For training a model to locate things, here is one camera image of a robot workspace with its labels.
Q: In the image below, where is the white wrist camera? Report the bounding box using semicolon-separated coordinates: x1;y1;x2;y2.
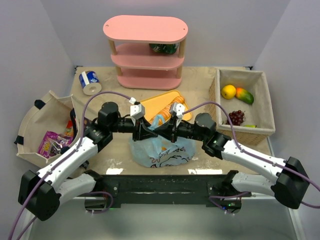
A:
130;103;145;125
169;102;185;127

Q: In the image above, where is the long baguette bread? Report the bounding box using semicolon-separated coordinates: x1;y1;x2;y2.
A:
157;96;185;125

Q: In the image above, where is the wicker basket with liner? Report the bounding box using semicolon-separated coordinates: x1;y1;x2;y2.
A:
209;68;276;146

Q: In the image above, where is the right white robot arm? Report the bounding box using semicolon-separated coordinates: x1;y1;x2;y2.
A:
155;113;310;209

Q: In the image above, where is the red-brown chip bag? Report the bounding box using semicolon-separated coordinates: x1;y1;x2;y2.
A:
82;117;92;131

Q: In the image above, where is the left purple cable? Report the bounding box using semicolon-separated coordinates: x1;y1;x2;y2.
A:
7;90;136;240

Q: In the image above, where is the yellow plastic tray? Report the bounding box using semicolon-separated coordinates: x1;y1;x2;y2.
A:
140;90;189;124

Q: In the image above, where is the beige canvas tote bag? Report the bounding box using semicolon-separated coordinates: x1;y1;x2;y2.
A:
14;90;85;168

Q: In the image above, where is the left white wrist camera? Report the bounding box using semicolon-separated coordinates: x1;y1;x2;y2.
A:
130;103;145;125

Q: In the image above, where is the blue white paper roll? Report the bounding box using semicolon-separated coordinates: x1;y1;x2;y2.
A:
78;70;102;96

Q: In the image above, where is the purple grape bunch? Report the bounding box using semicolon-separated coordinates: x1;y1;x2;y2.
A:
226;110;246;126

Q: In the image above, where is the green snack packet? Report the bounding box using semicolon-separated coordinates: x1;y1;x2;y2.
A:
149;43;180;55

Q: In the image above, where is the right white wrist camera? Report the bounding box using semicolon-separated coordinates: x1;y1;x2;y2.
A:
169;102;185;127

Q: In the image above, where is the pink three-tier shelf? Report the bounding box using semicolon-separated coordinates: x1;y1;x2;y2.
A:
103;15;188;90

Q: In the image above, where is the red green mango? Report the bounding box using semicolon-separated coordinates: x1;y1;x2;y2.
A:
235;87;254;105

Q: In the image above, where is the purple snack packet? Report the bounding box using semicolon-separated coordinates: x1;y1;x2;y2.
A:
37;131;73;159

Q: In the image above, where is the light blue plastic bag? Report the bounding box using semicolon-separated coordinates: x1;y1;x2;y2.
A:
128;114;198;169

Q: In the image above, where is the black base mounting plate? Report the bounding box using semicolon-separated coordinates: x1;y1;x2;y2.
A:
84;171;251;214

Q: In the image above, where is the green fruit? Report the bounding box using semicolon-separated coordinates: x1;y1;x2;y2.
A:
244;124;257;128

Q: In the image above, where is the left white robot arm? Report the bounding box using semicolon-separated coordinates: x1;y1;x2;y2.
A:
18;102;156;221

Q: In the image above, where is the aluminium frame rail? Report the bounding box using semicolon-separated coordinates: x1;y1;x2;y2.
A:
32;187;296;201

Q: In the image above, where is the purple cable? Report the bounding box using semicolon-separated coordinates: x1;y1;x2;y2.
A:
7;90;136;240
182;101;320;209

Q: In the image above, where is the red snack packet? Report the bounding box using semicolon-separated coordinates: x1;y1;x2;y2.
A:
63;120;74;137

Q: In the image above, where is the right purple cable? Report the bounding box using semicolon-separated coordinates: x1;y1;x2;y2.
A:
182;101;320;209

